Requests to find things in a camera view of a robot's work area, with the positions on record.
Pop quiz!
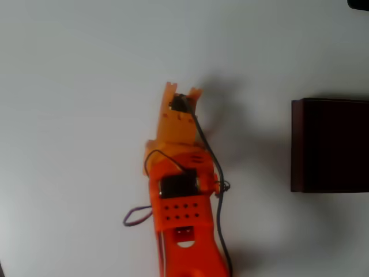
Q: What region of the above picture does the purple wire loop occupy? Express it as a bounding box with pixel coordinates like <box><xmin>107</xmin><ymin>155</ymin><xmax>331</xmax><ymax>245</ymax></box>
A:
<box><xmin>123</xmin><ymin>204</ymin><xmax>153</xmax><ymax>228</ymax></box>

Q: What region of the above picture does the small black gripper camera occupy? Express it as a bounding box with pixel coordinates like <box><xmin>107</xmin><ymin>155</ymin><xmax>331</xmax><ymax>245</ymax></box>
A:
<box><xmin>170</xmin><ymin>93</ymin><xmax>189</xmax><ymax>113</ymax></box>

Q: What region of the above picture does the dark red open box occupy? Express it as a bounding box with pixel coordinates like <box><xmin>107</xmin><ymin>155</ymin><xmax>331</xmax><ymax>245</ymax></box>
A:
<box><xmin>290</xmin><ymin>97</ymin><xmax>369</xmax><ymax>193</ymax></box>

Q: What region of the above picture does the black object at frame corner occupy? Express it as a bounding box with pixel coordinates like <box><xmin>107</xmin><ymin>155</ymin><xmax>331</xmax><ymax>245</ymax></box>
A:
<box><xmin>347</xmin><ymin>0</ymin><xmax>369</xmax><ymax>12</ymax></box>

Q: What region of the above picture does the thick black camera cable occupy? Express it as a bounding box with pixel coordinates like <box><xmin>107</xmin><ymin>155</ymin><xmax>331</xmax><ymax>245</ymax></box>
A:
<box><xmin>180</xmin><ymin>95</ymin><xmax>234</xmax><ymax>277</ymax></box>

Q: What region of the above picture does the light orange camera mount plate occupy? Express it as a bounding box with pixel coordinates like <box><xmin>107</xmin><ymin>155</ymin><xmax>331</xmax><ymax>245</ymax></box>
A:
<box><xmin>156</xmin><ymin>81</ymin><xmax>204</xmax><ymax>145</ymax></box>

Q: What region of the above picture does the thin black servo wire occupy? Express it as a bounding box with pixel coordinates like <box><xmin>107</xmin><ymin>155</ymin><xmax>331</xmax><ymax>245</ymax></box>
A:
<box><xmin>144</xmin><ymin>149</ymin><xmax>193</xmax><ymax>177</ymax></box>

